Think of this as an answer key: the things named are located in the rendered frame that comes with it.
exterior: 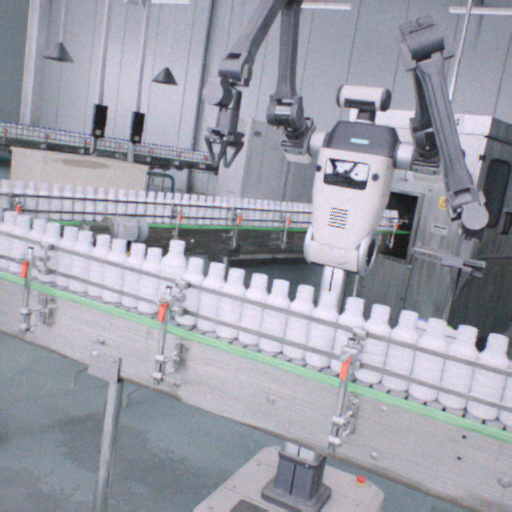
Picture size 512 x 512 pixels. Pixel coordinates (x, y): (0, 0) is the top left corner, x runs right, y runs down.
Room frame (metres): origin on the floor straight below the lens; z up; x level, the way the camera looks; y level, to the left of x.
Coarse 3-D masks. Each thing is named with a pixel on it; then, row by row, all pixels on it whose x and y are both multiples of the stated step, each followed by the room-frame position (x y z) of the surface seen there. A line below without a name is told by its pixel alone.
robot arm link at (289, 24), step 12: (300, 0) 1.86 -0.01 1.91; (288, 12) 1.85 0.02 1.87; (288, 24) 1.86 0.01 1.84; (288, 36) 1.86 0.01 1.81; (288, 48) 1.87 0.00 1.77; (288, 60) 1.87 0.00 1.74; (288, 72) 1.88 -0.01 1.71; (288, 84) 1.88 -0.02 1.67; (276, 96) 1.90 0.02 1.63; (288, 96) 1.88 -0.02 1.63; (300, 96) 1.89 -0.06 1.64; (300, 108) 1.90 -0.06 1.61; (300, 120) 1.91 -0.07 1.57
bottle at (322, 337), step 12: (324, 300) 1.25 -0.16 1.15; (336, 300) 1.26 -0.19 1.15; (312, 312) 1.26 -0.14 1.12; (324, 312) 1.24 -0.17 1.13; (336, 312) 1.26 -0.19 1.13; (312, 324) 1.25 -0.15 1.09; (312, 336) 1.25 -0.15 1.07; (324, 336) 1.24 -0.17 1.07; (324, 348) 1.24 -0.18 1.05; (312, 360) 1.24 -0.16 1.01; (324, 360) 1.24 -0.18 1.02
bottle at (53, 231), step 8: (48, 224) 1.61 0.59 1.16; (56, 224) 1.63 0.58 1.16; (48, 232) 1.60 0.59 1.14; (56, 232) 1.61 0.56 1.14; (48, 240) 1.59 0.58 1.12; (56, 240) 1.60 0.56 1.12; (56, 256) 1.60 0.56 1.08; (40, 264) 1.60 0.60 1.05; (48, 264) 1.59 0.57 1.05; (56, 264) 1.60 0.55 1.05; (40, 280) 1.60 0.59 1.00; (48, 280) 1.59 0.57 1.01
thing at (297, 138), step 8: (304, 120) 1.99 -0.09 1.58; (312, 120) 2.03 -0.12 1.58; (296, 128) 1.96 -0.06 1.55; (304, 128) 1.98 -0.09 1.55; (288, 136) 1.99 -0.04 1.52; (296, 136) 1.98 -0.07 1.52; (304, 136) 2.00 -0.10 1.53; (288, 144) 2.00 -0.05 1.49; (296, 144) 1.99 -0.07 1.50; (304, 144) 1.99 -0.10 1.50
